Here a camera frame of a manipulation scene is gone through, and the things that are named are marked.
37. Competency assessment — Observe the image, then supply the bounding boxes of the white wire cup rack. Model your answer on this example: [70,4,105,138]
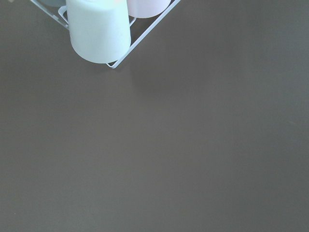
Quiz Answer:
[30,0,179,69]

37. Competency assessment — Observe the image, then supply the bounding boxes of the pink plastic cup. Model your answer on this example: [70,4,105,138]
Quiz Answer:
[127,0,171,18]

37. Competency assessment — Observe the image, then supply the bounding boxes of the white plastic cup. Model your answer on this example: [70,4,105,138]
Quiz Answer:
[66,0,131,64]

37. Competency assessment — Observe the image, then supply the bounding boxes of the grey plastic cup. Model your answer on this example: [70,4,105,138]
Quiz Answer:
[40,0,66,7]

